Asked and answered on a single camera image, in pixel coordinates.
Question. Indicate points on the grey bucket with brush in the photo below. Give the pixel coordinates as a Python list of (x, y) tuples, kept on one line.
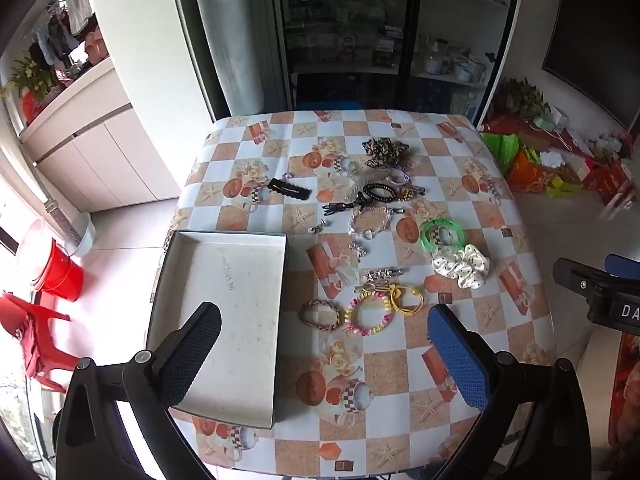
[(82, 235)]

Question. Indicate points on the clear plastic hair comb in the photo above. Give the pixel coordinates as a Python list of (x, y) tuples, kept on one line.
[(356, 180)]

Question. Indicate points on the thin black hair clip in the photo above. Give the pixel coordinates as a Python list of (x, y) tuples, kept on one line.
[(342, 206)]

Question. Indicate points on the dark wall screen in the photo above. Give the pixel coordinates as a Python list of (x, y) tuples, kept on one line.
[(595, 30)]

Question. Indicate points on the red plastic stool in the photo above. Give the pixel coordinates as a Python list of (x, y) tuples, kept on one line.
[(35, 340)]

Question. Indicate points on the red plastic bucket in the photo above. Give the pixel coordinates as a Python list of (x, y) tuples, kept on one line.
[(62, 275)]

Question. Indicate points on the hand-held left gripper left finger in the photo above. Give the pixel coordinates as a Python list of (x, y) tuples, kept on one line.
[(192, 355)]

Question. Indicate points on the silver earrings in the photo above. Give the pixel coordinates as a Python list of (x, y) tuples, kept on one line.
[(316, 228)]

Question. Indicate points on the white polka dot scrunchie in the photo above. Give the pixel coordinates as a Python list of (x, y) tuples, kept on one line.
[(460, 267)]

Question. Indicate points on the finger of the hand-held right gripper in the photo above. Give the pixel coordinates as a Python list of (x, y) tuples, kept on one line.
[(580, 277), (622, 265)]

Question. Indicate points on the glass door display cabinet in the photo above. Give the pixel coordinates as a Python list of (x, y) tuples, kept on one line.
[(350, 35)]

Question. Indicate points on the leopard print scrunchie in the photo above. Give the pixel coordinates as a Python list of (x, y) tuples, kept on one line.
[(382, 152)]

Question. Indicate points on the black claw hair clip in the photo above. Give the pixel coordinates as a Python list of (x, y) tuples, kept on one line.
[(377, 195)]

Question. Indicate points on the white low cabinet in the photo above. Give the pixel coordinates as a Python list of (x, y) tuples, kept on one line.
[(110, 160)]

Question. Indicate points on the shallow white cardboard box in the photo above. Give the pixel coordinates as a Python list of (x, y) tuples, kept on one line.
[(225, 320)]

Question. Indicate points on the small purple bead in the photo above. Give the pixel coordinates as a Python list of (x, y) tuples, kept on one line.
[(288, 177)]

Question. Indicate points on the blue chair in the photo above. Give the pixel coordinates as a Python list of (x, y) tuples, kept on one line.
[(330, 105)]

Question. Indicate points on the rhinestone hair clip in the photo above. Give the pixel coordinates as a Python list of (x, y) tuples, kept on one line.
[(382, 275)]

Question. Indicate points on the gold bow hair clip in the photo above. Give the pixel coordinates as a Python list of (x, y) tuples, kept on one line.
[(371, 289)]

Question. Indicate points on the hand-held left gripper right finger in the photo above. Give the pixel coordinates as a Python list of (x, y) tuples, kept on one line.
[(457, 360)]

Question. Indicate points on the potted plant in red pot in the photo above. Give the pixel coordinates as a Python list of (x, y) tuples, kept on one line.
[(30, 85)]

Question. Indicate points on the green plastic bangle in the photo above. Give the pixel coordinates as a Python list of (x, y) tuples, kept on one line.
[(426, 240)]

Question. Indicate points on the red printed cloth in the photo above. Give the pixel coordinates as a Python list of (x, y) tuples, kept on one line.
[(627, 385)]

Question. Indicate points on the checkered printed tablecloth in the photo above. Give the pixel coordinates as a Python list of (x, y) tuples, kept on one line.
[(450, 440)]

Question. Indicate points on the black snap hair clip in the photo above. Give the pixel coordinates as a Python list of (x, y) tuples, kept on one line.
[(290, 190)]

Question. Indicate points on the gold brown hair clip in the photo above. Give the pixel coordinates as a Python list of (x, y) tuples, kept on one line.
[(412, 192)]

